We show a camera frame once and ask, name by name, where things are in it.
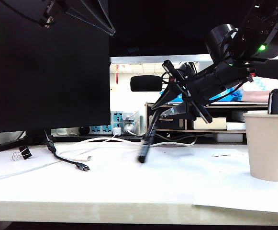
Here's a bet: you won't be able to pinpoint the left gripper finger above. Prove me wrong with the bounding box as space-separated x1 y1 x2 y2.
66 0 114 36
81 0 116 33

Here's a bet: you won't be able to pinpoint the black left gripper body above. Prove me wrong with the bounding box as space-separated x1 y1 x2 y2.
40 0 70 28

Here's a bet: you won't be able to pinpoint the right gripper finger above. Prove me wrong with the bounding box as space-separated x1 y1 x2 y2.
159 103 198 120
150 83 189 110

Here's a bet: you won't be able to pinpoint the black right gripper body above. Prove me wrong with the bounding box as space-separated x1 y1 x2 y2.
162 59 253 124

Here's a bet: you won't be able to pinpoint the black marker with white print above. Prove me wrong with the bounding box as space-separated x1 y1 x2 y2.
137 109 159 164

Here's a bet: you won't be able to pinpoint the beige paper cup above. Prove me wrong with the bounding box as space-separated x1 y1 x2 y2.
243 112 278 182

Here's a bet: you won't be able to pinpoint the black organizer drawer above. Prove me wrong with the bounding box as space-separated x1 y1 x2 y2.
147 107 186 130

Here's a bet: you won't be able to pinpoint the blue wet wipes pack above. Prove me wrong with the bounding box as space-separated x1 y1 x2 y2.
159 87 244 103

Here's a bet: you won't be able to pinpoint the black chair headrest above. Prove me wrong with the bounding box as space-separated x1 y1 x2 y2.
130 75 163 92

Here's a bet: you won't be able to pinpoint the cream rectangular box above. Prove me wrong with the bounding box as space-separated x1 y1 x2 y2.
192 117 227 130

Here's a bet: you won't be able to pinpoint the wooden desk organizer shelf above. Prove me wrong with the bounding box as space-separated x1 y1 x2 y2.
145 102 278 146

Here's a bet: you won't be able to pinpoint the grey power plug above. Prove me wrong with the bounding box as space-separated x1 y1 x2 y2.
123 121 144 137

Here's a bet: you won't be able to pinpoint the flat white box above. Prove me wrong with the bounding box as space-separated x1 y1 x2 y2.
226 122 246 131

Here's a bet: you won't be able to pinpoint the pink white tissue pack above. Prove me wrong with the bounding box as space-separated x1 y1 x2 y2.
241 76 278 103

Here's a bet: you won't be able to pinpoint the black monitor with silver edge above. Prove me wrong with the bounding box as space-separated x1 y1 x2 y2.
109 0 278 65

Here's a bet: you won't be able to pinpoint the white blue power strip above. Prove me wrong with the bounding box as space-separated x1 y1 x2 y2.
89 111 145 135

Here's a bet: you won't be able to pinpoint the black background monitor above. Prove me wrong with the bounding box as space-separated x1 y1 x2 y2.
256 59 278 84

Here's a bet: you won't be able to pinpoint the large black monitor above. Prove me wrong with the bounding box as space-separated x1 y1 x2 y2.
0 0 111 134

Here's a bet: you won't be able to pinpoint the white paper sheet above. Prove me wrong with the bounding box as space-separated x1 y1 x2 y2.
138 146 278 214

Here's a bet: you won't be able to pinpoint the black binder clip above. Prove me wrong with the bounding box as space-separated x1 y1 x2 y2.
11 146 32 161

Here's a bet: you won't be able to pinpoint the black hanging cables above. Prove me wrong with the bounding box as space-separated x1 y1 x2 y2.
184 61 199 74

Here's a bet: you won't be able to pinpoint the grey cable under organizer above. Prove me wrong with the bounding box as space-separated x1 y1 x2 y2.
157 133 197 142

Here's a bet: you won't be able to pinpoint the white plug with cable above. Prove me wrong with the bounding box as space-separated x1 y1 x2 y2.
126 105 147 120

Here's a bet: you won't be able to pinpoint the thick white charging cable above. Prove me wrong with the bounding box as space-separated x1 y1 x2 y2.
56 134 197 163

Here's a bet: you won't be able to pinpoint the black USB-C cable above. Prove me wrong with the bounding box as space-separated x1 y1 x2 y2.
44 130 91 172

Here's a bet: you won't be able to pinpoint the thin white cable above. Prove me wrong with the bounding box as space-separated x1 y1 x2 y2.
0 161 60 183

